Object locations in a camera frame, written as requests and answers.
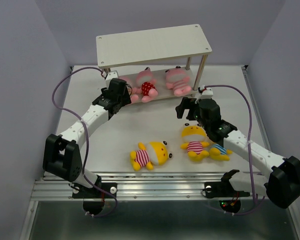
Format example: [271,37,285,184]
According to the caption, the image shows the pink frog orange-striped shirt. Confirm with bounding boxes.
[119,76,139,104]

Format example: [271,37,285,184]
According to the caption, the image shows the pink frog red polka-dot shirt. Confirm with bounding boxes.
[132,67,159,103]

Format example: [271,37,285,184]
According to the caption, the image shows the pink frog pink-striped shirt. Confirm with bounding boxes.
[165,66,192,97]

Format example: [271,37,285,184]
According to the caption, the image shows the yellow frog red-striped shirt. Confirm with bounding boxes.
[180,122,210,163]

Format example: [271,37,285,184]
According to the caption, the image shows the yellow frog blue-striped shirt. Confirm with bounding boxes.
[209,143,233,161]

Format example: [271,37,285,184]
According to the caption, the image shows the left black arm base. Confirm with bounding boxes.
[69,176,118,199]

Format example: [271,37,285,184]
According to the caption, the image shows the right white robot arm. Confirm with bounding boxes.
[175,97,300,209]

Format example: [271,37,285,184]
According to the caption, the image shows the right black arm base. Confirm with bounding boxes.
[201,169,250,215]

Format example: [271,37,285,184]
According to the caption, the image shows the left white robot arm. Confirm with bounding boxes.
[42,78,131,197]

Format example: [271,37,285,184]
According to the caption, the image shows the white two-tier shelf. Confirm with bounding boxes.
[96,24,212,100]

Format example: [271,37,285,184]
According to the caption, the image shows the yellow frog lying sideways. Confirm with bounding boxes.
[129,141,173,171]

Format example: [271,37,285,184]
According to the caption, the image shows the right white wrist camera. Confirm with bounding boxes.
[195,85,214,99]

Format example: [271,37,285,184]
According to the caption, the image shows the aluminium mounting rail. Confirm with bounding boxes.
[31,65,296,201]

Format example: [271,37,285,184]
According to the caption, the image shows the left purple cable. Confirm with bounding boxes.
[51,66,119,218]

